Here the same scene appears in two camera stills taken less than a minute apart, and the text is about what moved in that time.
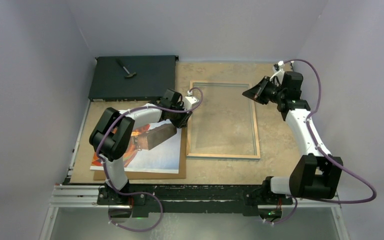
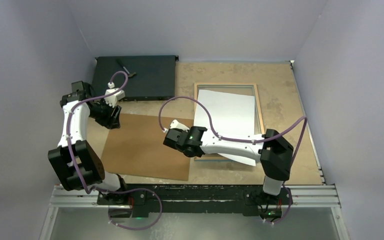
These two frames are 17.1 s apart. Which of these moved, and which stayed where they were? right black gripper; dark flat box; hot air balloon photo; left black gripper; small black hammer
Moved: left black gripper; hot air balloon photo; right black gripper
Stayed: dark flat box; small black hammer
